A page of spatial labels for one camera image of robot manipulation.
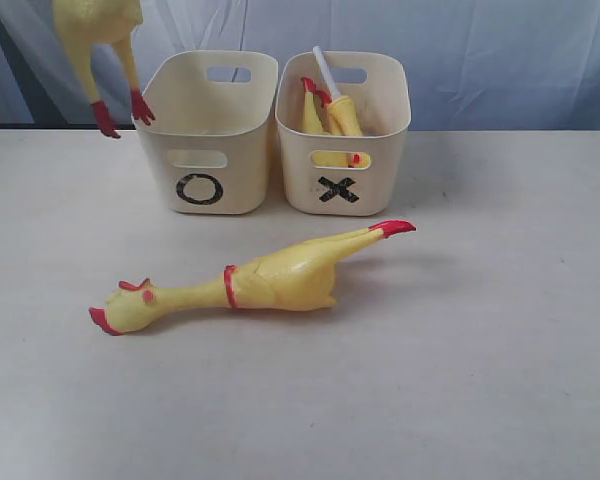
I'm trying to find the yellow rubber chicken front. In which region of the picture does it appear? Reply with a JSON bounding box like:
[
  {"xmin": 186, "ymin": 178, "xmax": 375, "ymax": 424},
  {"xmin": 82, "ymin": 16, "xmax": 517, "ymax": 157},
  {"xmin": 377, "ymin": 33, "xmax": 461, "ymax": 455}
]
[{"xmin": 51, "ymin": 0, "xmax": 155, "ymax": 139}]

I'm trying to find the yellow rubber chicken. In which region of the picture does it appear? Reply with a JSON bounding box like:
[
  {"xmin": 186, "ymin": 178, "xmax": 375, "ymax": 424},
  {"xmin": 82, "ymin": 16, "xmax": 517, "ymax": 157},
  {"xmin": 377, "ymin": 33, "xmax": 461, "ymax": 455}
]
[
  {"xmin": 51, "ymin": 0, "xmax": 155, "ymax": 139},
  {"xmin": 88, "ymin": 220, "xmax": 417, "ymax": 336}
]

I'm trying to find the yellow chicken body headless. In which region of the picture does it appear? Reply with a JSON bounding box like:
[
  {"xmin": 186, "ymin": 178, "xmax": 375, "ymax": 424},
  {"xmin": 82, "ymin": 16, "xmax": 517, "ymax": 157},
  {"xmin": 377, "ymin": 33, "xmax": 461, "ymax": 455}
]
[{"xmin": 301, "ymin": 76, "xmax": 331, "ymax": 135}]

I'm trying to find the yellow rubber chicken middle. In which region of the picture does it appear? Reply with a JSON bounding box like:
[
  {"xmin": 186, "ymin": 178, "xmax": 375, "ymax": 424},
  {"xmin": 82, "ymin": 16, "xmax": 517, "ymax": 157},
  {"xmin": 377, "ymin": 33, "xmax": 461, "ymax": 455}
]
[{"xmin": 88, "ymin": 220, "xmax": 417, "ymax": 336}]

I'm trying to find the cream bin marked X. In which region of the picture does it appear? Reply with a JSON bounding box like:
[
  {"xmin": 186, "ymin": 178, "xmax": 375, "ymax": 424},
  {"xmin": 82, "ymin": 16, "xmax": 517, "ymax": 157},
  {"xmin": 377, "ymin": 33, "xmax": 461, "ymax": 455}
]
[{"xmin": 275, "ymin": 51, "xmax": 411, "ymax": 216}]

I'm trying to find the cream bin marked O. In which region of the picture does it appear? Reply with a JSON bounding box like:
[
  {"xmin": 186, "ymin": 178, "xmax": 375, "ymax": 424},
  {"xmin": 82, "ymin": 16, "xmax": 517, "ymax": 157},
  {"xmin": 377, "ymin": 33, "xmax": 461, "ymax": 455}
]
[{"xmin": 136, "ymin": 50, "xmax": 278, "ymax": 215}]

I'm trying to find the white backdrop curtain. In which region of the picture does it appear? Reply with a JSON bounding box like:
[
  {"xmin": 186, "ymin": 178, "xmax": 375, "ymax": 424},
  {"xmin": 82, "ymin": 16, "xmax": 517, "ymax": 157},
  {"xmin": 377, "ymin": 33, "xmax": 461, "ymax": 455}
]
[{"xmin": 0, "ymin": 0, "xmax": 600, "ymax": 130}]

